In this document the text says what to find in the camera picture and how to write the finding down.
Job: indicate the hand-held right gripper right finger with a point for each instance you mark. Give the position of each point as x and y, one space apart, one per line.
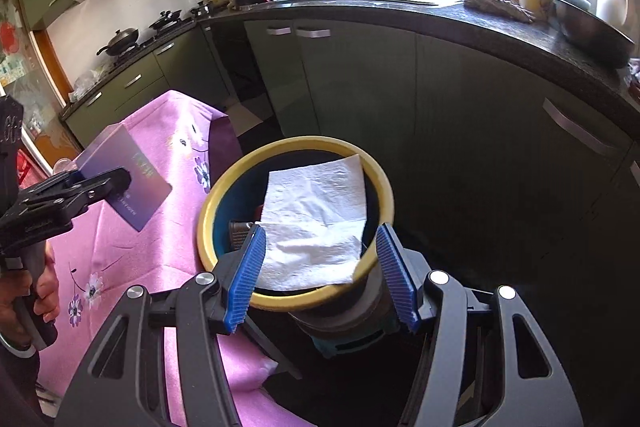
397 277

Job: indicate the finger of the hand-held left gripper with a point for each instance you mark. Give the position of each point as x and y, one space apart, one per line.
50 187
107 184

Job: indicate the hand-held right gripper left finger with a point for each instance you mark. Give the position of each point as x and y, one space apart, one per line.
245 282

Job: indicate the purple cardboard box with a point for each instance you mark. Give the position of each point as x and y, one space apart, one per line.
135 187

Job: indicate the yellow rimmed trash bin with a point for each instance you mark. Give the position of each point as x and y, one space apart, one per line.
206 232

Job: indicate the white paper towel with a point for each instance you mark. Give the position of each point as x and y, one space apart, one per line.
310 217

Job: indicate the person's left hand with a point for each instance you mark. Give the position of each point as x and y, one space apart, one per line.
45 302

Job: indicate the glass sliding door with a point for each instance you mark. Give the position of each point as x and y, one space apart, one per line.
20 57

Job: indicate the pink floral tablecloth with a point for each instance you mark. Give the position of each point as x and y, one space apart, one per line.
150 257

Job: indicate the crumpled plastic bags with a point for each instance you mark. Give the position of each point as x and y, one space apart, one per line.
85 82

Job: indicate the black lidded wok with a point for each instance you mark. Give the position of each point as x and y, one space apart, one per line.
120 41

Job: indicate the gas stove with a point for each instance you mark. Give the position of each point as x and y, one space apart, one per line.
150 39

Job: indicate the black lidded frying pan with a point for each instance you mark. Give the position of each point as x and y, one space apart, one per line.
165 21

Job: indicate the green base cabinets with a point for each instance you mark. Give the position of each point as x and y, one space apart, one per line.
350 82

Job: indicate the black stone countertop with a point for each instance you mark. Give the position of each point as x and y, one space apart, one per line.
500 29

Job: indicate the brown dish rag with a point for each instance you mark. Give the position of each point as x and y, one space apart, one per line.
500 7

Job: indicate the steel mixing bowl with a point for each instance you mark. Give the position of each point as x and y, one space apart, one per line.
590 37

